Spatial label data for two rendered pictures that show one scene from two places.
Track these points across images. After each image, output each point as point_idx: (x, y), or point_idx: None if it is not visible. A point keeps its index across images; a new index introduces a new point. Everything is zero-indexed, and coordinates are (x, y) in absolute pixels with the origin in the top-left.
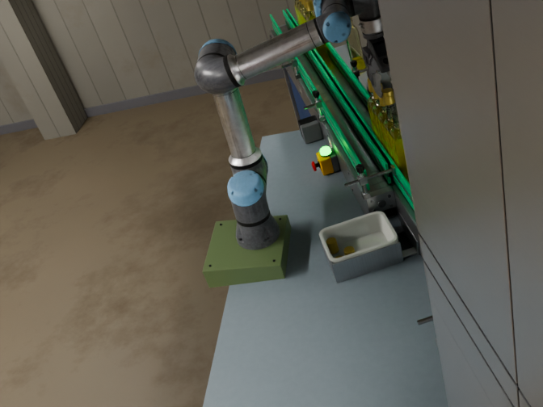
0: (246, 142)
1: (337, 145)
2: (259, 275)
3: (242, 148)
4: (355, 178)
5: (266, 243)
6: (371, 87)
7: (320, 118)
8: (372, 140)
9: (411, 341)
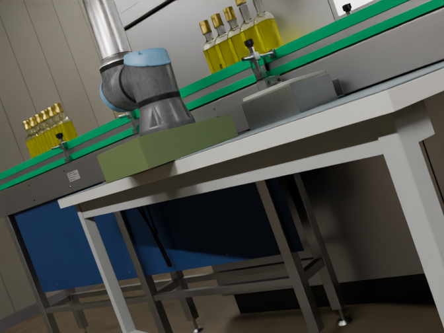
0: (123, 34)
1: None
2: (209, 135)
3: (121, 38)
4: (230, 94)
5: (191, 120)
6: (206, 27)
7: (137, 128)
8: None
9: (434, 65)
